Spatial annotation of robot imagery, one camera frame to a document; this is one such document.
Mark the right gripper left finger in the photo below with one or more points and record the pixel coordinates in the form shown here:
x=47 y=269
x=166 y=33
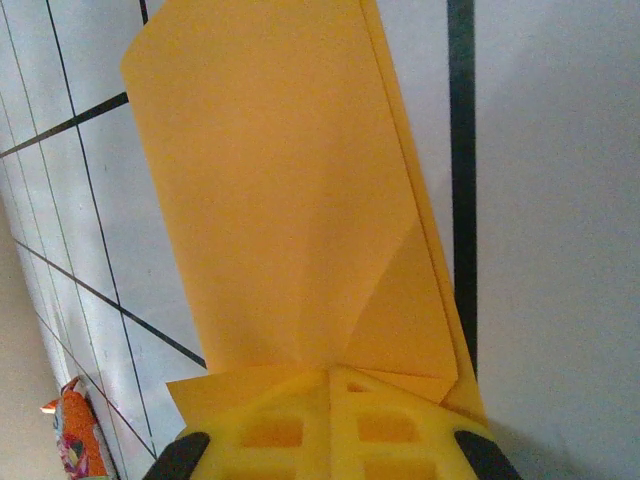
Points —
x=280 y=440

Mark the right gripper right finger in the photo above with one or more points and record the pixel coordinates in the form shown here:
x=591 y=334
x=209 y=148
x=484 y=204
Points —
x=385 y=440

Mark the orange square cloth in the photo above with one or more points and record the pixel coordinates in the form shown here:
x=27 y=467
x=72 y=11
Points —
x=275 y=175

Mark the colourful snack packet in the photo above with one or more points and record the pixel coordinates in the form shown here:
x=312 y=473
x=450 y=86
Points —
x=82 y=440

